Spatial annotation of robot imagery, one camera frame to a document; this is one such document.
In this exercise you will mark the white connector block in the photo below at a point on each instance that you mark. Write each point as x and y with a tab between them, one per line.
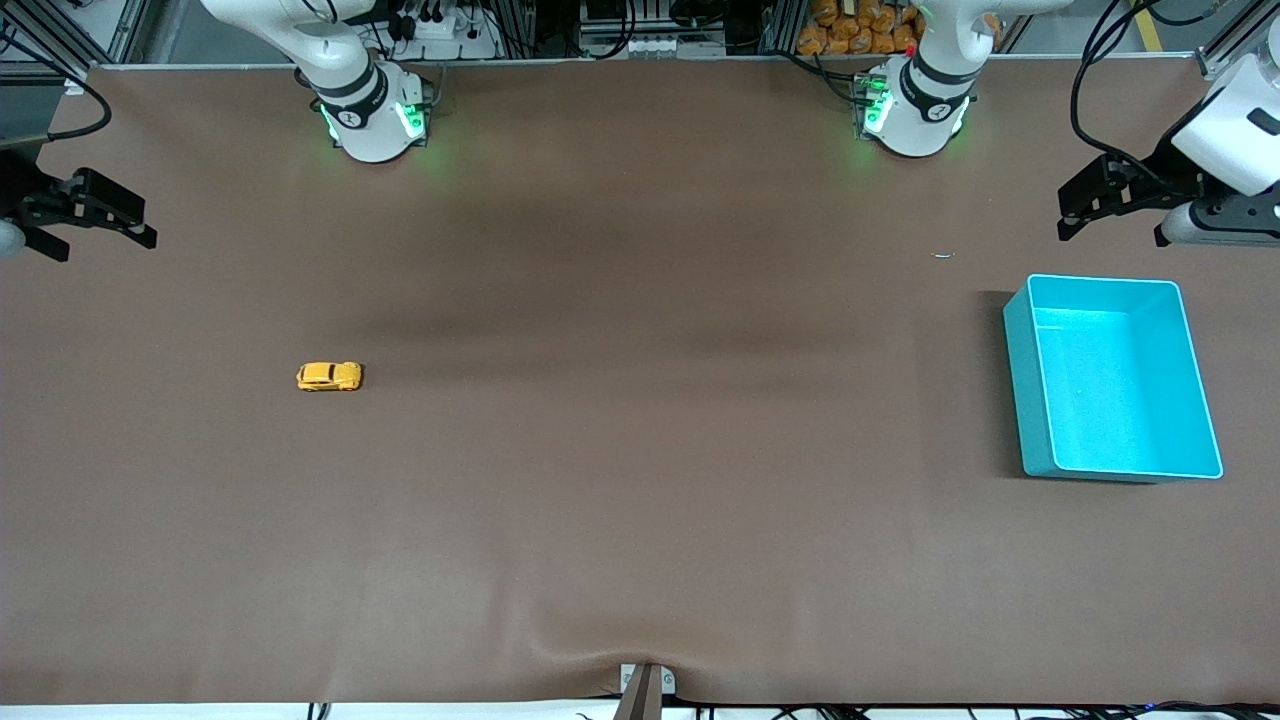
650	45

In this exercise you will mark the white power strip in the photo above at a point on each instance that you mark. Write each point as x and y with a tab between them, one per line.
440	30

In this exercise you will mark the aluminium frame post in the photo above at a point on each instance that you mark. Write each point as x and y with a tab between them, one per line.
1235	45
125	35

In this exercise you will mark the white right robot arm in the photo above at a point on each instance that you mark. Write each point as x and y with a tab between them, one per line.
372	128

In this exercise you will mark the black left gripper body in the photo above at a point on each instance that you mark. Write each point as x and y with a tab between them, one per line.
1163	181

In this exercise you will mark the teal plastic bin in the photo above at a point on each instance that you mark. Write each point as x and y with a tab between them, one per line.
1120	400

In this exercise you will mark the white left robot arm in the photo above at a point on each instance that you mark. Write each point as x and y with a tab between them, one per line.
915	125

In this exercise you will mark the metal table edge bracket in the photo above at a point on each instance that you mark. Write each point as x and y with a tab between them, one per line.
645	690

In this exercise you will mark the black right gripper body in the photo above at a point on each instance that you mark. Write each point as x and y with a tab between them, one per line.
22	192

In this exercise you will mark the yellow beetle toy car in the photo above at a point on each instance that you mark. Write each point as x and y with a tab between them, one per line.
328	376

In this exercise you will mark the pile of orange packets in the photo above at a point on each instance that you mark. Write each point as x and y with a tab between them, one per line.
850	35

